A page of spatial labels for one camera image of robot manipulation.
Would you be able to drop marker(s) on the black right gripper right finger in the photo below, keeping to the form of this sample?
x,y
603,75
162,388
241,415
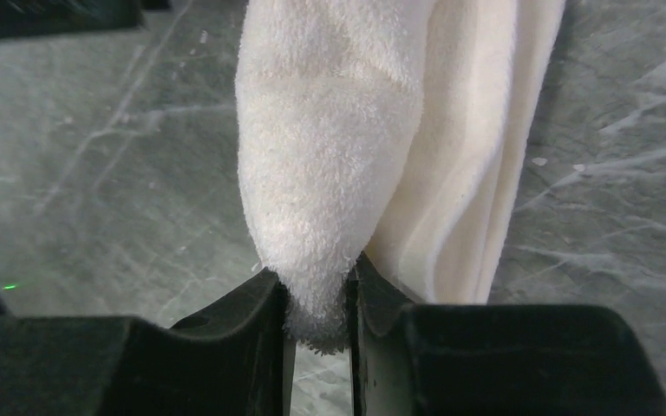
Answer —
x,y
410,358

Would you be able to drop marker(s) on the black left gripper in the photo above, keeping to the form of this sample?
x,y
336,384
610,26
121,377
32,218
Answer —
x,y
26,18

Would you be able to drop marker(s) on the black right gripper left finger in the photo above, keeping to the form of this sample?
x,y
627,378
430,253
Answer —
x,y
230,358

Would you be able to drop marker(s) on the white terry towel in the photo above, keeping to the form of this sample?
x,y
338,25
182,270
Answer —
x,y
395,128

